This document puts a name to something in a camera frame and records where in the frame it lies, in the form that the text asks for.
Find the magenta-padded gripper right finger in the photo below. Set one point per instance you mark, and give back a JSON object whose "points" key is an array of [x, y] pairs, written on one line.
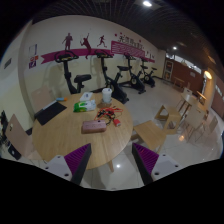
{"points": [[163, 166]]}

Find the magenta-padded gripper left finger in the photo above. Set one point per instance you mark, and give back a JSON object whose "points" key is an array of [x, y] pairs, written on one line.
{"points": [[60, 166]]}

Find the low wooden seat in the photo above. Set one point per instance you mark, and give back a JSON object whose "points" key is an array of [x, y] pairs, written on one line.
{"points": [[150, 131]]}

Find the wooden chair with black edge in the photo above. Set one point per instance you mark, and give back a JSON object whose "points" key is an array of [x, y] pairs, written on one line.
{"points": [[18, 136]]}

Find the pink power strip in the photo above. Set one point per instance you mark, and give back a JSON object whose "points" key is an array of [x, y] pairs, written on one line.
{"points": [[94, 126]]}

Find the wooden stool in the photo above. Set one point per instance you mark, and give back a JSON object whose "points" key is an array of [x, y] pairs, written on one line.
{"points": [[170, 111]]}

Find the green wet wipes pack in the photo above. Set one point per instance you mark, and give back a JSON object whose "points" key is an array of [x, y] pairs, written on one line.
{"points": [[85, 106]]}

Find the orange and blue marker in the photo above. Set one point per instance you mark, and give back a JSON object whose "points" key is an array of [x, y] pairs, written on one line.
{"points": [[61, 99]]}

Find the light wooden chair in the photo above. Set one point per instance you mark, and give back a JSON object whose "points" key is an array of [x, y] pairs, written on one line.
{"points": [[41, 98]]}

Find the white flat box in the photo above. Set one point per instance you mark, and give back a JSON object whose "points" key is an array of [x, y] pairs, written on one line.
{"points": [[86, 96]]}

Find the brown round coaster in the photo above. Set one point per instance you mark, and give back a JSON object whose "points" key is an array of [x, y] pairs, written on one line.
{"points": [[103, 105]]}

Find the white cup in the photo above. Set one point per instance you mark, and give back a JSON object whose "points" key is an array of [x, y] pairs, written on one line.
{"points": [[106, 95]]}

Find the ceiling lights group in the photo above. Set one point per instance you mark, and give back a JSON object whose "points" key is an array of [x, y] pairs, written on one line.
{"points": [[147, 3]]}

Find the red and white wall poster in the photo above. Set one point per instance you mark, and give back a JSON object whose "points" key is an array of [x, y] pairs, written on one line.
{"points": [[33, 62]]}

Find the dark wall sign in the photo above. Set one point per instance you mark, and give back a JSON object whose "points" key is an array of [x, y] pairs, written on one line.
{"points": [[7, 63]]}

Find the white and blue wall poster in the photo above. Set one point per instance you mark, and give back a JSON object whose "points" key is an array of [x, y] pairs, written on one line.
{"points": [[33, 49]]}

